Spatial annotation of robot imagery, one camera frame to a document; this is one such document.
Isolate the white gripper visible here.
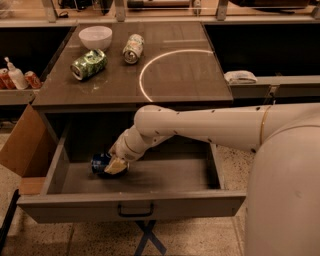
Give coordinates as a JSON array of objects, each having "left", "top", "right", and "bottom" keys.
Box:
[{"left": 104, "top": 132, "right": 142, "bottom": 175}]

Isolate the blue pepsi can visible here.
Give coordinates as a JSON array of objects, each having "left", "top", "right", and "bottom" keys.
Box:
[{"left": 91, "top": 153, "right": 127, "bottom": 178}]

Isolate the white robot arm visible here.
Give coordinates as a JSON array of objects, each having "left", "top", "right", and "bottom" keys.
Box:
[{"left": 105, "top": 103, "right": 320, "bottom": 256}]

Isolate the grey open drawer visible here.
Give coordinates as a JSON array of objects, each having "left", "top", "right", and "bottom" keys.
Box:
[{"left": 18, "top": 127, "right": 246, "bottom": 223}]

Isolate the grey counter cabinet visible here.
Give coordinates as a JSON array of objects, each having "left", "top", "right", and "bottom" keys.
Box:
[{"left": 33, "top": 22, "right": 233, "bottom": 142}]

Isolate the green crushed soda can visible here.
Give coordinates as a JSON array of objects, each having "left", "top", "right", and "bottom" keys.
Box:
[{"left": 70, "top": 49, "right": 107, "bottom": 81}]

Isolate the white green soda can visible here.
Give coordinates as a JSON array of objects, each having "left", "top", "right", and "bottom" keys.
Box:
[{"left": 123, "top": 34, "right": 144, "bottom": 64}]

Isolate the red soda can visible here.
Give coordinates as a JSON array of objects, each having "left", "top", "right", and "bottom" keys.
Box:
[{"left": 25, "top": 71, "right": 42, "bottom": 89}]

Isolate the red can at edge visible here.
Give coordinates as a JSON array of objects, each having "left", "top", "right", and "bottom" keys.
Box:
[{"left": 0, "top": 68, "right": 16, "bottom": 89}]

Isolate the brown cardboard box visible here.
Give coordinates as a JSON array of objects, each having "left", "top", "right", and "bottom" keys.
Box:
[{"left": 0, "top": 105, "right": 57, "bottom": 195}]

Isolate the white bowl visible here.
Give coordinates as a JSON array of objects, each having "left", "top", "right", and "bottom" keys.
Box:
[{"left": 78, "top": 26, "right": 113, "bottom": 51}]

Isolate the white soap dispenser bottle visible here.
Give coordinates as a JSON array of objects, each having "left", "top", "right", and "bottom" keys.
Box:
[{"left": 5, "top": 57, "right": 28, "bottom": 90}]

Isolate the left grey shelf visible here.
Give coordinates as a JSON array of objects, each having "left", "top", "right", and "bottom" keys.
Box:
[{"left": 0, "top": 19, "right": 78, "bottom": 107}]

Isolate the grey shelf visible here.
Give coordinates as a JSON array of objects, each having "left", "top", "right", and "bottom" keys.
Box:
[
  {"left": 203, "top": 22, "right": 320, "bottom": 97},
  {"left": 0, "top": 19, "right": 78, "bottom": 107}
]

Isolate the folded white cloth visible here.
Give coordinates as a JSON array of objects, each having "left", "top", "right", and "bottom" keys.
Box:
[{"left": 224, "top": 70, "right": 258, "bottom": 84}]

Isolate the right grey shelf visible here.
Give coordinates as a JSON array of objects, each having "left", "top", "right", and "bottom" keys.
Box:
[{"left": 203, "top": 22, "right": 320, "bottom": 97}]

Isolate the black drawer handle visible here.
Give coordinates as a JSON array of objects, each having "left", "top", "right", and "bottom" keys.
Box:
[{"left": 117, "top": 203, "right": 154, "bottom": 218}]

